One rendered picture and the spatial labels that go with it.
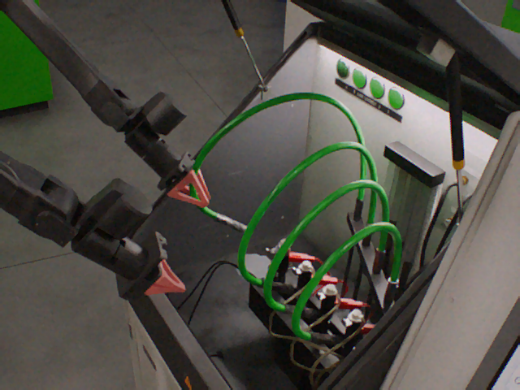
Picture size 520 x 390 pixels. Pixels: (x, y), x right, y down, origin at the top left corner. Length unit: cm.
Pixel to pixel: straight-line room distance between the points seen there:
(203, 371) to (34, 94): 345
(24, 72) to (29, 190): 353
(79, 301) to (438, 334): 202
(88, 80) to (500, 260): 80
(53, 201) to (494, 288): 63
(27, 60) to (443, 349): 375
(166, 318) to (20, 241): 195
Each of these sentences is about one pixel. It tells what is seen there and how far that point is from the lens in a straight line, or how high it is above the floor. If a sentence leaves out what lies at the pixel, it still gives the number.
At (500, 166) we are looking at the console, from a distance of 85.
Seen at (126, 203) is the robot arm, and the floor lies 141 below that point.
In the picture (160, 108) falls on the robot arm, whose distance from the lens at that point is 109.
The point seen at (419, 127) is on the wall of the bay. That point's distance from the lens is 121.
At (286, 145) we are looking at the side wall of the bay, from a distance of 151.
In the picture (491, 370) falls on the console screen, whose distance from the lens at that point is 90.
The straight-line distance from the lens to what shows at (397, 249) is 102.
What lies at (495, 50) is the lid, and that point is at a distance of 72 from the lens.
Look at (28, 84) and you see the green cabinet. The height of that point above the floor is 24.
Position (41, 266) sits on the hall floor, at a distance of 295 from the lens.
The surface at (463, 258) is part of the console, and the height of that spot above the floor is 133.
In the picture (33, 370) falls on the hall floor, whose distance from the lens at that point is 249.
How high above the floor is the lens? 186
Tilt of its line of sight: 34 degrees down
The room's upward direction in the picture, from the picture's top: 3 degrees clockwise
